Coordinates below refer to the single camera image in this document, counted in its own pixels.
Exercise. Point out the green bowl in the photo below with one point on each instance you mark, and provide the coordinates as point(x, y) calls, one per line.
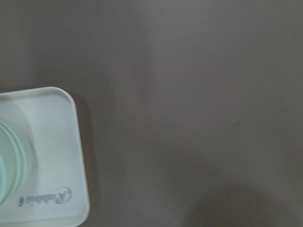
point(16, 160)

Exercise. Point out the beige rabbit serving tray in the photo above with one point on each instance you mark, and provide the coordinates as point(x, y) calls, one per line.
point(56, 193)

